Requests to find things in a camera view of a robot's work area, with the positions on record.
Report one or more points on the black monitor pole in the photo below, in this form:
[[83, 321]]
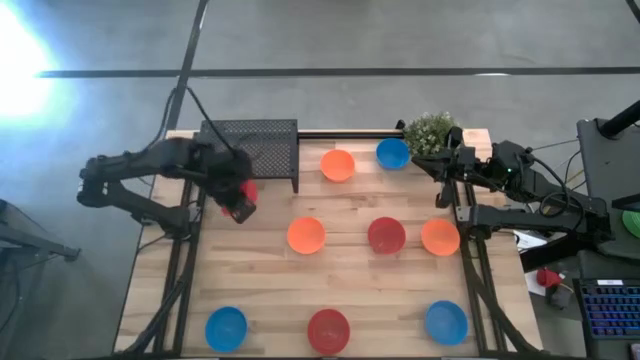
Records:
[[622, 120]]

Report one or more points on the dark grey side table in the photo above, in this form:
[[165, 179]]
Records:
[[30, 237]]

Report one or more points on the black horizontal rail bar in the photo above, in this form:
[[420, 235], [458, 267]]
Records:
[[350, 134]]

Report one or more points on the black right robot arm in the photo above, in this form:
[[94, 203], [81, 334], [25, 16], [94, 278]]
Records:
[[530, 220]]

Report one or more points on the orange mini plastic bowl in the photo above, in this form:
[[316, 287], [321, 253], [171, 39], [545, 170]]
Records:
[[440, 237], [337, 165], [306, 235]]

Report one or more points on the black perforated metal shelf rack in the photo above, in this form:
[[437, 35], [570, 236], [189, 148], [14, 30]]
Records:
[[272, 150]]

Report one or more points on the black desk beam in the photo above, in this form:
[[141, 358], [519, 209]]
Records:
[[555, 257]]

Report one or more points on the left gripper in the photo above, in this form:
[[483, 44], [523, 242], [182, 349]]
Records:
[[222, 170]]

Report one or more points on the backlit laptop keyboard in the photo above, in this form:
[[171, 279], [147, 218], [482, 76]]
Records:
[[612, 310]]

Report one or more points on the green round object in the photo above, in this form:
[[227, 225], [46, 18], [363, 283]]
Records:
[[632, 224]]

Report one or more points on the white paper sheet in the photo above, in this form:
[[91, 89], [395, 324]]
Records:
[[531, 241]]

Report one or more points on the small red object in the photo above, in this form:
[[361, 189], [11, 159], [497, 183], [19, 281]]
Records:
[[547, 278]]

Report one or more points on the small green potted plant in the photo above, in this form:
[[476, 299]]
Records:
[[430, 132]]

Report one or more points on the red mini plastic bowl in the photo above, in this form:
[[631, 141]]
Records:
[[328, 331], [251, 192], [386, 235]]

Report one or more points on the blue mini plastic bowl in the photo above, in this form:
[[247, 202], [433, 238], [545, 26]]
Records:
[[446, 322], [392, 153], [226, 329]]

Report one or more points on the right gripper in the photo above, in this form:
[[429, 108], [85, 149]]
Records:
[[462, 162]]

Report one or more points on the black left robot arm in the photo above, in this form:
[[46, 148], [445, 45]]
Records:
[[125, 165]]

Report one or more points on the grey laptop lid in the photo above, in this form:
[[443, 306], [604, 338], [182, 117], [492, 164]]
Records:
[[607, 180]]

